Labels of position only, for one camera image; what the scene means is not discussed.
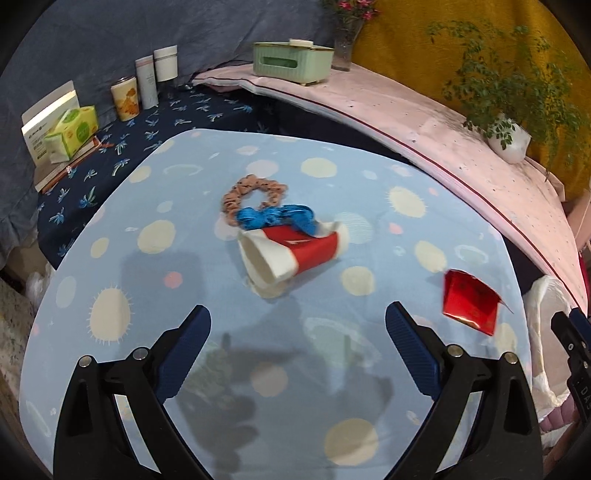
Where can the blue-grey backdrop cloth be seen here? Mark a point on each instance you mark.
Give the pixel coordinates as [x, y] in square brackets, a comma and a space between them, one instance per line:
[92, 32]

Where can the glass vase with red flowers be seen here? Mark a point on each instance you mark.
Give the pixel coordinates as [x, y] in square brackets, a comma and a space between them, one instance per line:
[346, 41]

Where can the pink hair scrunchie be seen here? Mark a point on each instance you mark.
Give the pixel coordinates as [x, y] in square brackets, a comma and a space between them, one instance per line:
[231, 196]

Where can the yellow printed can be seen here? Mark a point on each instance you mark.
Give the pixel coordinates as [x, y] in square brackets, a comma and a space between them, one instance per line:
[125, 99]

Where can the potted green plant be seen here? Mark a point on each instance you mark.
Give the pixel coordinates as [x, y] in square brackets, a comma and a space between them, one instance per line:
[512, 138]

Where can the green tissue box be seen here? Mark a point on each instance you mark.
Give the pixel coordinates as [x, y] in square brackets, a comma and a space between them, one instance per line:
[291, 62]

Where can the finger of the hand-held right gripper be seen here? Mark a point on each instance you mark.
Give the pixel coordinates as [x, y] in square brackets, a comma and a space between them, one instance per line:
[567, 341]
[583, 330]

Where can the white cardboard box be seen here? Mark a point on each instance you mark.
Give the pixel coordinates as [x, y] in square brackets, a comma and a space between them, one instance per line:
[39, 120]

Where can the red and white paper cup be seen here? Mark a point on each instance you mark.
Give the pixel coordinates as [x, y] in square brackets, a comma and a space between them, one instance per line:
[286, 258]

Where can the red packet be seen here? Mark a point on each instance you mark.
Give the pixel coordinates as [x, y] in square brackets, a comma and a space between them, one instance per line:
[468, 302]

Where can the navy patterned cloth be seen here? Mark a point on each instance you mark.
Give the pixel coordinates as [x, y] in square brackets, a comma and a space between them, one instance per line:
[138, 143]

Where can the green tissue pack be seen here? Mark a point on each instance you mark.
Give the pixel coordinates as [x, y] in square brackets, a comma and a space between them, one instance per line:
[74, 131]

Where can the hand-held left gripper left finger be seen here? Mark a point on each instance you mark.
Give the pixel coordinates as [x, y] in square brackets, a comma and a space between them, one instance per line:
[184, 350]

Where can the pink table cloth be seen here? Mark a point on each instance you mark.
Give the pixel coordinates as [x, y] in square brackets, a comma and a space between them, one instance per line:
[438, 134]

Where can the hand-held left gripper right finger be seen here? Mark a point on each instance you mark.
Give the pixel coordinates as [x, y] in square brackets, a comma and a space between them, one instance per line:
[411, 350]

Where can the light blue spotted cloth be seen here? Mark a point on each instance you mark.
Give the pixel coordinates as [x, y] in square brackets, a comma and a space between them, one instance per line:
[286, 350]

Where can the brown-edged book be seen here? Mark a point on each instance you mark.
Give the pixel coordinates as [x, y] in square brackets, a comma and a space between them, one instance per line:
[60, 173]

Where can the blue hair scrunchie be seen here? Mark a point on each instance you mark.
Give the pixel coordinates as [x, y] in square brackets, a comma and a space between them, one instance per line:
[258, 217]

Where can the white round jar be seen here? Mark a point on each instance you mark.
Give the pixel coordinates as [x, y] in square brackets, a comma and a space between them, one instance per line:
[166, 64]

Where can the person's right hand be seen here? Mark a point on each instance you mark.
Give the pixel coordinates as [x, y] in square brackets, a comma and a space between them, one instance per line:
[558, 424]

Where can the tall white bottle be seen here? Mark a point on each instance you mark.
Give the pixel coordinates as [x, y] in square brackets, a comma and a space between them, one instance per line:
[147, 83]

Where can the yellow backdrop cloth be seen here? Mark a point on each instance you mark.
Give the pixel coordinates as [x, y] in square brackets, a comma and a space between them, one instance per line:
[406, 46]

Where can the trash bin with white liner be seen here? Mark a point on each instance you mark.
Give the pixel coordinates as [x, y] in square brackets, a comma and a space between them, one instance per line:
[542, 323]

